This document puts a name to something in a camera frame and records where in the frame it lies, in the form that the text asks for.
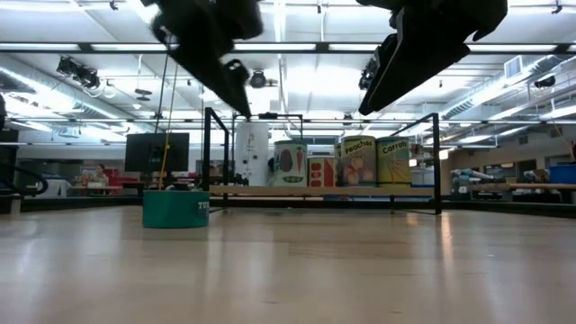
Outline black ceiling camera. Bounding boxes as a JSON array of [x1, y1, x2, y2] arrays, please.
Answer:
[[358, 58, 382, 92]]

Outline black ceiling light cluster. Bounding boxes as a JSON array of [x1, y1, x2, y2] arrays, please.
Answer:
[[56, 56, 102, 90]]

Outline black curved hose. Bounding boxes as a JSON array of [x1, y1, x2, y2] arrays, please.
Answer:
[[0, 160, 50, 197]]

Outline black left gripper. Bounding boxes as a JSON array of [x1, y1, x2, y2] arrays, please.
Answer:
[[152, 0, 265, 119]]

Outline carrots label can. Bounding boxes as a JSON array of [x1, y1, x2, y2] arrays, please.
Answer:
[[375, 136, 412, 188]]

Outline white cylindrical tank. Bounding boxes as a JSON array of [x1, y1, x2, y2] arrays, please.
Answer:
[[234, 121, 271, 187]]

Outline red tomato label can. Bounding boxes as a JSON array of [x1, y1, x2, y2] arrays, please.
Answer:
[[307, 156, 337, 188]]

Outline black overhead light beam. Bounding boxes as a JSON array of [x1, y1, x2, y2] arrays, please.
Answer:
[[0, 41, 576, 57]]

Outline black aluminium rig frame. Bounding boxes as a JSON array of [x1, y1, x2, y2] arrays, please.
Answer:
[[20, 195, 576, 221]]

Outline black hanging cable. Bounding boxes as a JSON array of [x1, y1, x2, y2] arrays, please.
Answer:
[[154, 53, 171, 134]]

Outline short teal tuna can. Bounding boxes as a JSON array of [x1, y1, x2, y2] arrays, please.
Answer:
[[141, 189, 211, 230]]

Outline red boxes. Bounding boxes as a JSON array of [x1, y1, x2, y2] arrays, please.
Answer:
[[105, 167, 139, 191]]

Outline blue bin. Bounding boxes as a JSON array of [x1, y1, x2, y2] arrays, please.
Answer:
[[547, 163, 576, 185]]

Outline black monitor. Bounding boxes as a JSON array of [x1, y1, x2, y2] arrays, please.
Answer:
[[124, 131, 191, 174]]

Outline tall mixed vegetables can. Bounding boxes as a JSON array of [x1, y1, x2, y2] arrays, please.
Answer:
[[272, 139, 309, 188]]

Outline wooden shelf with black frame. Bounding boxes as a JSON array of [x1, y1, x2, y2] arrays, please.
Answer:
[[202, 106, 443, 216]]

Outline peaches label can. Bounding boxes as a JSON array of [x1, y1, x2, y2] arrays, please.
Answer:
[[339, 135, 379, 188]]

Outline person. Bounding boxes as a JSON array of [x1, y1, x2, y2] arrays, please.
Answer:
[[91, 163, 110, 188]]

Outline white ceiling vent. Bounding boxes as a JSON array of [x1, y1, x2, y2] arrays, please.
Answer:
[[503, 54, 524, 81]]

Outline background wooden table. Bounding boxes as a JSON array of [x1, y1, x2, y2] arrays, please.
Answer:
[[470, 182, 576, 192]]

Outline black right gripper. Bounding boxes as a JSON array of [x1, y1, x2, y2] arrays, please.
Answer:
[[358, 0, 509, 117]]

